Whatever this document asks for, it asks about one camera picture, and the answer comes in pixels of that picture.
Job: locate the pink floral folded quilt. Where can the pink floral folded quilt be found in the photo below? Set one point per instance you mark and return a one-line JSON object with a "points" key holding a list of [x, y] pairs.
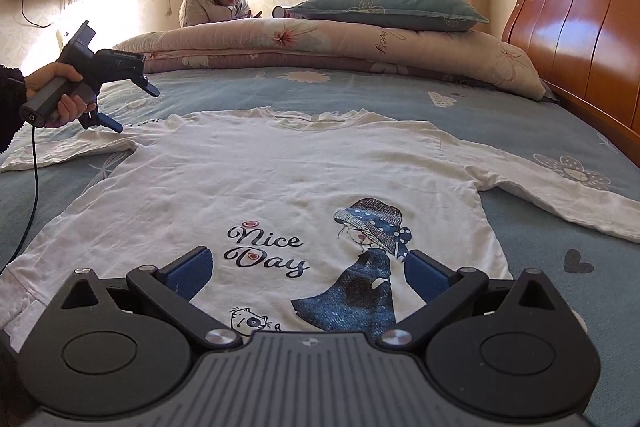
{"points": [[400, 47]]}

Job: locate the blue floral bed sheet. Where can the blue floral bed sheet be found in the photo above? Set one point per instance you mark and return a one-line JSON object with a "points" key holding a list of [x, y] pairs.
{"points": [[550, 127]]}

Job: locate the dark cylindrical container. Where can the dark cylindrical container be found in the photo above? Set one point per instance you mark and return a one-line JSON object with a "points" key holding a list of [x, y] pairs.
{"points": [[279, 12]]}

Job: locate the person's left hand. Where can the person's left hand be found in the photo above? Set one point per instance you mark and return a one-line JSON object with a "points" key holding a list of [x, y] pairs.
{"points": [[50, 74]]}

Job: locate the white long-sleeved printed shirt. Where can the white long-sleeved printed shirt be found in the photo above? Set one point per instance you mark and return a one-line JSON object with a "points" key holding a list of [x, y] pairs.
{"points": [[250, 187]]}

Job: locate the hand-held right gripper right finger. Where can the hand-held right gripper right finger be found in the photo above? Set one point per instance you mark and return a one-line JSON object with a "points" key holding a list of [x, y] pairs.
{"points": [[425, 277]]}

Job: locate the teal floral pillow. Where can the teal floral pillow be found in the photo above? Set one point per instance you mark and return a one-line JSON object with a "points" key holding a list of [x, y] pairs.
{"points": [[390, 7]]}

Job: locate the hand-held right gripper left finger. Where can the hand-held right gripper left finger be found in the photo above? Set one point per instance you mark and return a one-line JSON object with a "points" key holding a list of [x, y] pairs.
{"points": [[192, 274]]}

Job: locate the wooden headboard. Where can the wooden headboard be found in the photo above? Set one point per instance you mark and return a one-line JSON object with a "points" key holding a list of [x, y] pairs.
{"points": [[575, 37]]}

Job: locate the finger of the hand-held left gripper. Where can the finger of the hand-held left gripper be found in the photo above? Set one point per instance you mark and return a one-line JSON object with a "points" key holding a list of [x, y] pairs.
{"points": [[110, 122], [149, 88]]}

